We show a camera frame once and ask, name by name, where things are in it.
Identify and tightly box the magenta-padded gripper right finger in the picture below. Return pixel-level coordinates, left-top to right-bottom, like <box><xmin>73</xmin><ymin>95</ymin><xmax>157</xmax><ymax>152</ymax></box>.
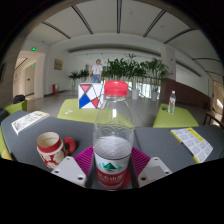
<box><xmin>128</xmin><ymin>146</ymin><xmax>173</xmax><ymax>189</ymax></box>

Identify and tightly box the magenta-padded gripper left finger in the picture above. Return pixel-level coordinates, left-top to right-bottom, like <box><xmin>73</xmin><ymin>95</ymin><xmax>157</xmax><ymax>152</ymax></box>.
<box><xmin>51</xmin><ymin>145</ymin><xmax>98</xmax><ymax>189</ymax></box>

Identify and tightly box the clear red-capped water bottle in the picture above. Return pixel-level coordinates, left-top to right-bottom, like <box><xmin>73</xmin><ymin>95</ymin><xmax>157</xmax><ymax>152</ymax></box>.
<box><xmin>92</xmin><ymin>80</ymin><xmax>136</xmax><ymax>191</ymax></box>

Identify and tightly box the small clear water bottle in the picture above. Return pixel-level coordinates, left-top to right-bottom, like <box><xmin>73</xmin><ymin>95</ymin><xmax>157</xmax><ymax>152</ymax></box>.
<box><xmin>167</xmin><ymin>90</ymin><xmax>177</xmax><ymax>115</ymax></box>

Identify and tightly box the red and white mug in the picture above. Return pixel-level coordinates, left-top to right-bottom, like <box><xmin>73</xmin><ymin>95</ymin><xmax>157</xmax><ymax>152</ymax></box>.
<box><xmin>35</xmin><ymin>131</ymin><xmax>77</xmax><ymax>170</ymax></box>

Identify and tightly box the white and yellow printed leaflet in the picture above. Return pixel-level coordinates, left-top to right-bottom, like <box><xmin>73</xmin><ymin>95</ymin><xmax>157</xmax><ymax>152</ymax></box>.
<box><xmin>170</xmin><ymin>127</ymin><xmax>214</xmax><ymax>164</ymax></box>

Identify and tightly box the lime green low table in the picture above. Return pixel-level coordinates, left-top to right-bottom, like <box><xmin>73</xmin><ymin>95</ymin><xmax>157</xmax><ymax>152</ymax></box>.
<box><xmin>56</xmin><ymin>97</ymin><xmax>135</xmax><ymax>128</ymax></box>
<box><xmin>152</xmin><ymin>103</ymin><xmax>200</xmax><ymax>129</ymax></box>

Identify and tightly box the white printed booklet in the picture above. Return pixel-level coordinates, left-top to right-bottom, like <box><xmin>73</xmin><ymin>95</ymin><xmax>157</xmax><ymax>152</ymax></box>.
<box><xmin>10</xmin><ymin>110</ymin><xmax>51</xmax><ymax>136</ymax></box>

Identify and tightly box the white cube with coloured triangles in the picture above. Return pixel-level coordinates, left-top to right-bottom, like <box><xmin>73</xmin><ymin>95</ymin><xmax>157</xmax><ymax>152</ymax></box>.
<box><xmin>77</xmin><ymin>82</ymin><xmax>105</xmax><ymax>110</ymax></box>

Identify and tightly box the wooden bench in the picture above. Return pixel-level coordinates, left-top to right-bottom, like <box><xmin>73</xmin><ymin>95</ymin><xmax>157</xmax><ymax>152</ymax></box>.
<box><xmin>203</xmin><ymin>109</ymin><xmax>224</xmax><ymax>129</ymax></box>

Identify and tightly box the red fire extinguisher box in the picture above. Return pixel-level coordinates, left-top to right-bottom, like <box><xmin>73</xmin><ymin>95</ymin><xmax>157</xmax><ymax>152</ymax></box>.
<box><xmin>51</xmin><ymin>83</ymin><xmax>60</xmax><ymax>96</ymax></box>

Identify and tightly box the lime green chair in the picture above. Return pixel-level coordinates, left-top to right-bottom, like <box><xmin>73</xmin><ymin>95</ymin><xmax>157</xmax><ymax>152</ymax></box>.
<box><xmin>3</xmin><ymin>99</ymin><xmax>29</xmax><ymax>116</ymax></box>

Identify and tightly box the black backpack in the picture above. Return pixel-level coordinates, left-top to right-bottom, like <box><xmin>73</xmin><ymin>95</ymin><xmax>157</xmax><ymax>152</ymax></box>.
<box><xmin>12</xmin><ymin>94</ymin><xmax>27</xmax><ymax>105</ymax></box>

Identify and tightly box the person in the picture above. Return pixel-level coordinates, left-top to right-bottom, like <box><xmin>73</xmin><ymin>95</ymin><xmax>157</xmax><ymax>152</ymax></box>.
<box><xmin>88</xmin><ymin>58</ymin><xmax>104</xmax><ymax>84</ymax></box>

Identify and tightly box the row of potted plants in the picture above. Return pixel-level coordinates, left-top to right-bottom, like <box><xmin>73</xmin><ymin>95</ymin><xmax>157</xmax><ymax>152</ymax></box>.
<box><xmin>68</xmin><ymin>53</ymin><xmax>170</xmax><ymax>101</ymax></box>

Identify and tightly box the framed picture on wall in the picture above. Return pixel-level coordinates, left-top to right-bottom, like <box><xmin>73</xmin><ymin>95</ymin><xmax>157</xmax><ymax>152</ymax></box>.
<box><xmin>53</xmin><ymin>58</ymin><xmax>64</xmax><ymax>71</ymax></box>

